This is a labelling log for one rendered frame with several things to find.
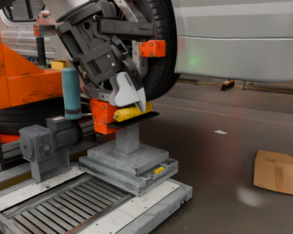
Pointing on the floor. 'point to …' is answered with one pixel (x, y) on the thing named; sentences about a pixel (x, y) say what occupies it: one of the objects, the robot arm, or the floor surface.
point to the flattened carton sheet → (278, 172)
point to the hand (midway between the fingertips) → (143, 103)
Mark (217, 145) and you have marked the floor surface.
